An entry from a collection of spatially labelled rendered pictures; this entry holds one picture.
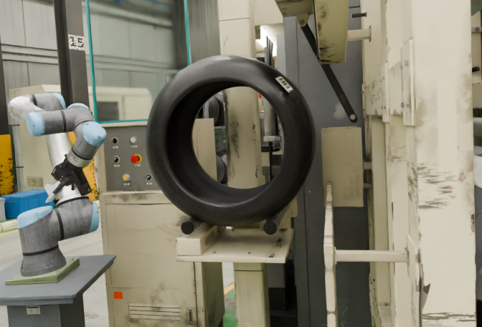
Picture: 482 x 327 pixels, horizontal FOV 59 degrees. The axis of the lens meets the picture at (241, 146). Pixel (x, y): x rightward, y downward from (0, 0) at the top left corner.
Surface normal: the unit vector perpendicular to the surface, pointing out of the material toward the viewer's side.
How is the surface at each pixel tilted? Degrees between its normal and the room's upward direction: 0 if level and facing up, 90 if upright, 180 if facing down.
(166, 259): 90
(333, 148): 90
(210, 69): 80
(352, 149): 90
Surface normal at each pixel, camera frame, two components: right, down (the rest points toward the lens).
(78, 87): 0.84, -0.01
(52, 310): -0.04, 0.07
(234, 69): -0.17, -0.11
